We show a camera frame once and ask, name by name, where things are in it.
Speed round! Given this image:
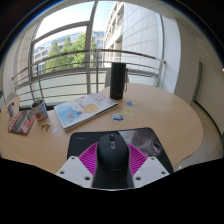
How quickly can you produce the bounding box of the black printed mouse pad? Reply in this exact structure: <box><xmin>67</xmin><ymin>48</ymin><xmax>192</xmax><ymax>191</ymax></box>
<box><xmin>66</xmin><ymin>127</ymin><xmax>175</xmax><ymax>189</ymax></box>

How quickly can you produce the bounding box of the black cylindrical bottle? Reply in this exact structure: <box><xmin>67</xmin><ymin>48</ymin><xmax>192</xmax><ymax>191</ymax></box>
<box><xmin>109</xmin><ymin>61</ymin><xmax>128</xmax><ymax>101</ymax></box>

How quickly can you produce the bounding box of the round yellow sticker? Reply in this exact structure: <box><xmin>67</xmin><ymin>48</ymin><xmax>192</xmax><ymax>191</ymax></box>
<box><xmin>123</xmin><ymin>108</ymin><xmax>136</xmax><ymax>117</ymax></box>

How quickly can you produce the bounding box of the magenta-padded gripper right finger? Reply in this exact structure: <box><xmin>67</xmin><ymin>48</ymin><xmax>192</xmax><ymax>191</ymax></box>
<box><xmin>127</xmin><ymin>143</ymin><xmax>171</xmax><ymax>189</ymax></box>

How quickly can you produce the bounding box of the light blue illustrated book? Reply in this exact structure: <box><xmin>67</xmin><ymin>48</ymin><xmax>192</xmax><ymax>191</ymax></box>
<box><xmin>53</xmin><ymin>92</ymin><xmax>119</xmax><ymax>132</ymax></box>

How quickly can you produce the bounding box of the blue and white sticker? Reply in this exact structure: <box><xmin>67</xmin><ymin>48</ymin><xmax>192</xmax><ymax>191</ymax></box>
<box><xmin>112</xmin><ymin>113</ymin><xmax>125</xmax><ymax>122</ymax></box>

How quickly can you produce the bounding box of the black computer mouse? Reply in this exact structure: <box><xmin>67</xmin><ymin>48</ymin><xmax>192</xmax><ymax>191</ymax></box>
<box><xmin>95</xmin><ymin>132</ymin><xmax>131</xmax><ymax>184</ymax></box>

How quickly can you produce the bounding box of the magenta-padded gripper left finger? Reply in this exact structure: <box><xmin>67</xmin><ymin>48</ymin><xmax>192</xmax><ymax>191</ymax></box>
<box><xmin>55</xmin><ymin>142</ymin><xmax>100</xmax><ymax>189</ymax></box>

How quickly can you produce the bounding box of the grey metal railing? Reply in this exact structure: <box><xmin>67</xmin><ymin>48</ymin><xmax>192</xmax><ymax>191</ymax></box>
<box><xmin>11</xmin><ymin>49</ymin><xmax>167</xmax><ymax>104</ymax></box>

